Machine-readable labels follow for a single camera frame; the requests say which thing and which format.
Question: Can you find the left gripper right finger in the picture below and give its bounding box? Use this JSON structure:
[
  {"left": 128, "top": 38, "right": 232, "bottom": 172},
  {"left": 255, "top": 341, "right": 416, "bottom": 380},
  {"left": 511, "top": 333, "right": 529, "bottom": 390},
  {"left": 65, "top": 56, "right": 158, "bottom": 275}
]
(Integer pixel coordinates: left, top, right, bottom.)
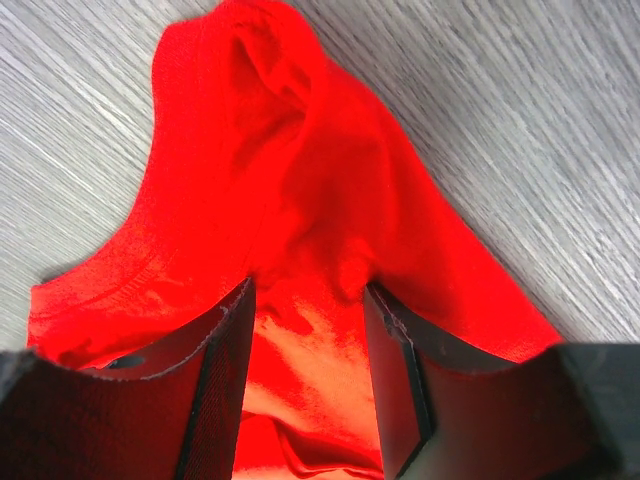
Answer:
[{"left": 364, "top": 284, "right": 639, "bottom": 479}]

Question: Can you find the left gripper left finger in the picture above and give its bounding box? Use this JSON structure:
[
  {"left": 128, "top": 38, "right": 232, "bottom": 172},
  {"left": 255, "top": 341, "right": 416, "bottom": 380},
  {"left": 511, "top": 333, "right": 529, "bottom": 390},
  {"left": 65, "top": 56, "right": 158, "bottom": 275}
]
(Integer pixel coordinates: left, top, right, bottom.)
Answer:
[{"left": 1, "top": 280, "right": 256, "bottom": 479}]

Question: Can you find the red t shirt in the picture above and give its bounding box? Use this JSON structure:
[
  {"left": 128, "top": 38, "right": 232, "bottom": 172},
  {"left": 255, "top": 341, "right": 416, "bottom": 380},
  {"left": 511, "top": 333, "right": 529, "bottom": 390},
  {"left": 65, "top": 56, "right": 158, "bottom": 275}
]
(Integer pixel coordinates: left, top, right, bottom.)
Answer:
[{"left": 27, "top": 1, "right": 560, "bottom": 479}]

